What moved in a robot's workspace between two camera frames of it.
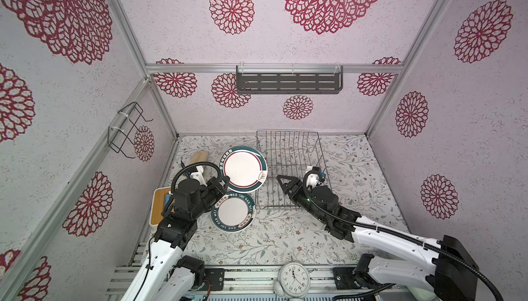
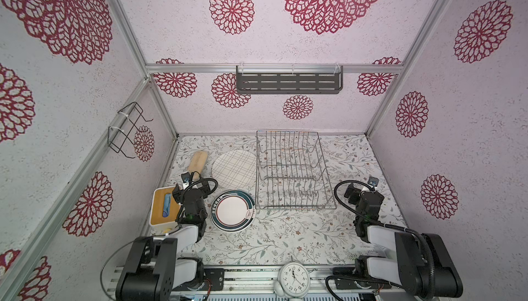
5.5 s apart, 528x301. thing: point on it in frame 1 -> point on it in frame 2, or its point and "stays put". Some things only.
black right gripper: x=296 y=185 -> x=381 y=198
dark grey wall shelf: x=289 y=79 stays put
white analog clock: x=293 y=281 stays put
